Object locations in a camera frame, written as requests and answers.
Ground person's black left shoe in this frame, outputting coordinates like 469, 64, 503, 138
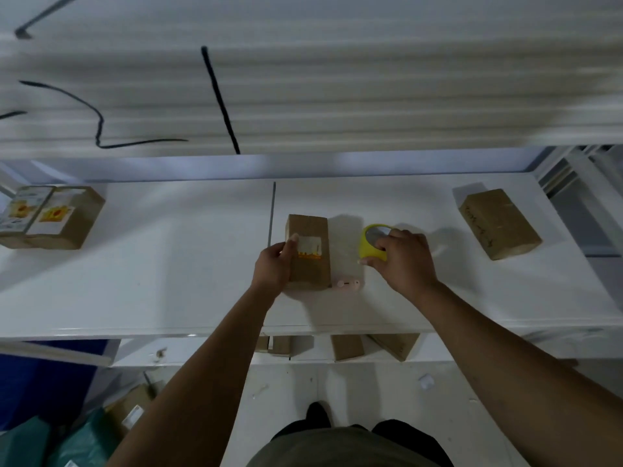
305, 401, 334, 429

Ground person's left forearm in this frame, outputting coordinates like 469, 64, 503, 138
106, 289, 278, 467

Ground floor cardboard parcel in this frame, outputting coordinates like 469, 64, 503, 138
104, 383, 157, 437

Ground labelled box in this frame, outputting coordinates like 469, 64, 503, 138
23, 185, 107, 252

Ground green plastic mailer package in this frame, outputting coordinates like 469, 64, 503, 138
0, 414, 53, 467
45, 407, 123, 467

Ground cardboard box with printed label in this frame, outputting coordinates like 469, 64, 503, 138
0, 185, 55, 249

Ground blue plastic crate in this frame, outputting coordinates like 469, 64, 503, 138
0, 339, 111, 431

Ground white metal shelving rack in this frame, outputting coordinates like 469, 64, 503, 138
0, 0, 623, 370

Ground person's right hand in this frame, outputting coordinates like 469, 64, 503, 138
357, 228, 442, 303

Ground cardboard box with white label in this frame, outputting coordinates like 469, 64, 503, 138
284, 213, 332, 292

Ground plain brown cardboard box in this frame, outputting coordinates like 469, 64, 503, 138
458, 187, 544, 262

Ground person's olive shirt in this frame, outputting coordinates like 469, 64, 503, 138
245, 426, 442, 467

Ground yellow tape roll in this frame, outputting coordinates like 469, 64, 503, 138
358, 223, 393, 264

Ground person's left hand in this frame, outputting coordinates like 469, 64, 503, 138
250, 233, 300, 303

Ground person's right forearm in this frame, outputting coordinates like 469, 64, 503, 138
416, 281, 623, 467

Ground person's dark trousers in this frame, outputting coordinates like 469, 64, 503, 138
269, 418, 456, 467

